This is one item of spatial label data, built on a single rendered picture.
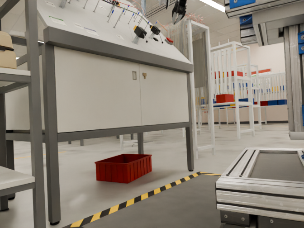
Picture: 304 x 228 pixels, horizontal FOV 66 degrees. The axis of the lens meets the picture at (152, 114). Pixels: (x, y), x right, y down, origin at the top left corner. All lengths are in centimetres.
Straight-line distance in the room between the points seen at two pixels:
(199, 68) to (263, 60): 757
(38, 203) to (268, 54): 978
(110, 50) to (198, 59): 170
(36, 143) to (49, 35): 46
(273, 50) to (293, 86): 910
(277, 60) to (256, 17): 904
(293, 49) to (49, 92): 106
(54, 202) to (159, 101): 89
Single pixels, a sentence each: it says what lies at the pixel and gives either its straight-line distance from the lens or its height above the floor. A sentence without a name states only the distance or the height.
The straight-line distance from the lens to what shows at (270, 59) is 1020.
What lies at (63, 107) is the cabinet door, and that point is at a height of 52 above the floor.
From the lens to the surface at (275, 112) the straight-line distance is 998.
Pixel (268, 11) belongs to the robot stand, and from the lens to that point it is 108.
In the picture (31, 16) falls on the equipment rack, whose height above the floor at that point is 88.
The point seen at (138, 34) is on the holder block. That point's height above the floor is 96.
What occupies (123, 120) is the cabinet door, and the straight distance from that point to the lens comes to 136.
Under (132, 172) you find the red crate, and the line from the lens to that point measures 173.
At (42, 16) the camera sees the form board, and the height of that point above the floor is 93.
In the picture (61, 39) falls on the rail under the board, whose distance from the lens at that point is 116.
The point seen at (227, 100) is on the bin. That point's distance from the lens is 477.
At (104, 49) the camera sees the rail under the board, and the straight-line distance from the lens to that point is 128.
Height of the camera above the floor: 45
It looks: 1 degrees up
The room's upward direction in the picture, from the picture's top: 3 degrees counter-clockwise
